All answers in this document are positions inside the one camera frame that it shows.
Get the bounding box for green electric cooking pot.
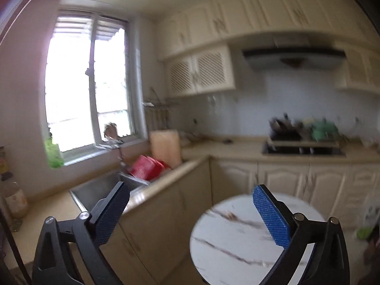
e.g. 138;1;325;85
310;119;339;142

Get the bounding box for cream lattice-door wall cabinet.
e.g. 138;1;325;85
334;43;380;95
165;44;236;97

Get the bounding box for white green rice bag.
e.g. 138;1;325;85
355;194;380;239

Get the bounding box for green dish soap bottle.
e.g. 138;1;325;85
44;128;64;169

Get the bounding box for black gas stove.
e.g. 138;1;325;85
262;142;346;157

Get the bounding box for round white marble table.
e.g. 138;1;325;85
189;193;327;285

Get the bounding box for cream kitchen base cabinets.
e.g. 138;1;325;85
0;137;380;285

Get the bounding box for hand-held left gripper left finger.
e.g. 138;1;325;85
32;181;130;285

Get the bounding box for clear plastic jar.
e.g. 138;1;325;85
1;181;29;219

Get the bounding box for sliding glass window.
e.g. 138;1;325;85
44;9;141;167

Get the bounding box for wooden cutting board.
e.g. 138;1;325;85
149;129;182;169

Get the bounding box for cream upper wall cabinets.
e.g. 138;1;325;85
154;0;380;61

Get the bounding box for red plastic basket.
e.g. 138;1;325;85
128;154;171;181

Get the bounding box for black induction cooker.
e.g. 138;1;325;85
270;131;303;141

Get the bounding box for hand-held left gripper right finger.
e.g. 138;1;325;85
252;185;350;285

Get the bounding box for metal wall utensil rack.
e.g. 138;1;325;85
142;87;180;131

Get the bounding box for steel kitchen sink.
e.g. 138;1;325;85
70;169;149;211

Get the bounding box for steel wok with lid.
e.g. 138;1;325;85
269;113;303;133

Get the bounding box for black range hood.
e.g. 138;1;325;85
242;36;346;71

